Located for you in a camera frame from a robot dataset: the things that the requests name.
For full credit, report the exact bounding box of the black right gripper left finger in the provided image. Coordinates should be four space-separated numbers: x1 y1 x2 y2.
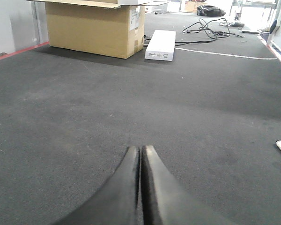
55 146 141 225

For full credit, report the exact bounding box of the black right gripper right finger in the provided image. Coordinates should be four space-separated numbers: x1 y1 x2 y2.
140 145 232 225

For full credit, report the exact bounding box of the white flat carton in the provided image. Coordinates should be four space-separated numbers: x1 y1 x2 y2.
145 30 176 61

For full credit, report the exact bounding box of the large cardboard box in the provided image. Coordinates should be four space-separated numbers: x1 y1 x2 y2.
25 0 169 60

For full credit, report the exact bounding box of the black bag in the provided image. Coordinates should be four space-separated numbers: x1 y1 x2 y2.
197 5 226 17

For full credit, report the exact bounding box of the white aluminium side rail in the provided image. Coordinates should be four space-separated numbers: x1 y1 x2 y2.
258 0 281 62

